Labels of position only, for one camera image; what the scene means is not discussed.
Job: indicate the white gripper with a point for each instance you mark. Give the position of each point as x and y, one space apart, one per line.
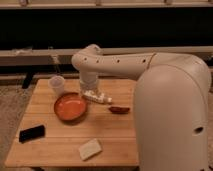
89 81

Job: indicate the translucent white ceramic cup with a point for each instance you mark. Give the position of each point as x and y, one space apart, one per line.
56 83

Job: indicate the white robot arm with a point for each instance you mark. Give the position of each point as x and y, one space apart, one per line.
170 104

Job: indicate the orange bowl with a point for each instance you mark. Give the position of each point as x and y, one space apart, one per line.
70 106

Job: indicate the dark red small dish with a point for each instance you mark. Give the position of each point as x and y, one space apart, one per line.
119 110

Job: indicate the wooden table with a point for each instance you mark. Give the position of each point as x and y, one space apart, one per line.
60 145

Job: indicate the beige sponge block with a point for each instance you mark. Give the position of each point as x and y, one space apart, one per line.
89 149

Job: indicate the black rectangular block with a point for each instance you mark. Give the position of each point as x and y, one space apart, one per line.
31 133

